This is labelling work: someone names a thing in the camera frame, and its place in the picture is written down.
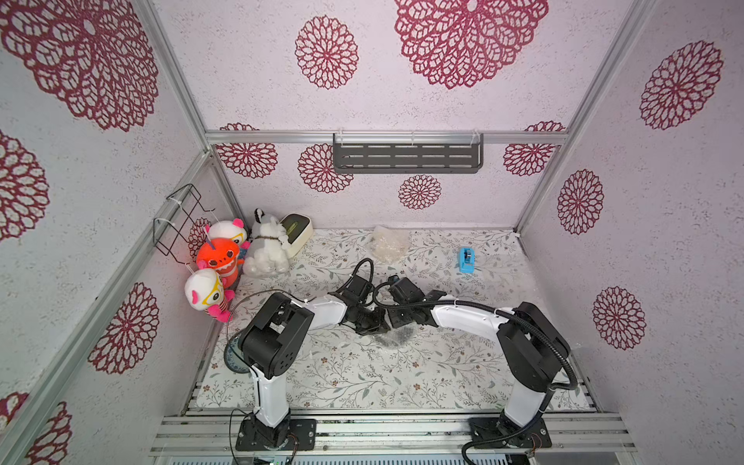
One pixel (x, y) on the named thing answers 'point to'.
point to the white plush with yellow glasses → (204, 292)
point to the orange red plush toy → (221, 255)
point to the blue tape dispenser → (467, 261)
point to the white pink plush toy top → (231, 230)
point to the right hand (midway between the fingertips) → (392, 310)
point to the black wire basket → (172, 235)
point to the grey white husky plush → (268, 241)
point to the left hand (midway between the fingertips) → (390, 331)
